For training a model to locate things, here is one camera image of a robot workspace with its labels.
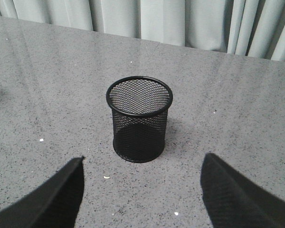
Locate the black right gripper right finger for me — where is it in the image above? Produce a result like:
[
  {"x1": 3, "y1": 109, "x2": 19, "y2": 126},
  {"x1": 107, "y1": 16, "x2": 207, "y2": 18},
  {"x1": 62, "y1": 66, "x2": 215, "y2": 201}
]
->
[{"x1": 200, "y1": 153, "x2": 285, "y2": 228}]

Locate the grey pleated curtain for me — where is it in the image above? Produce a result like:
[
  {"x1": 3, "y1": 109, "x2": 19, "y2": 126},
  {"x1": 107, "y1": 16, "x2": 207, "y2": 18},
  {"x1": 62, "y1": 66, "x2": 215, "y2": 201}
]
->
[{"x1": 0, "y1": 0, "x2": 285, "y2": 62}]

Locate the black mesh pen bucket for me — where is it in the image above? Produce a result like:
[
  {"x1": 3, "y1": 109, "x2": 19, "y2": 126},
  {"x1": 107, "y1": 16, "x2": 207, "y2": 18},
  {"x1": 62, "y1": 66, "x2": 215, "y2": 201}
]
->
[{"x1": 106, "y1": 76, "x2": 173, "y2": 163}]

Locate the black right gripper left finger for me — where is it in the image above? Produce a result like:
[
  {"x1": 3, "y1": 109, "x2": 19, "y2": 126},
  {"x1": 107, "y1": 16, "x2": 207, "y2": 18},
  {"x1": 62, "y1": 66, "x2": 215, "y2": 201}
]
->
[{"x1": 0, "y1": 157, "x2": 85, "y2": 228}]

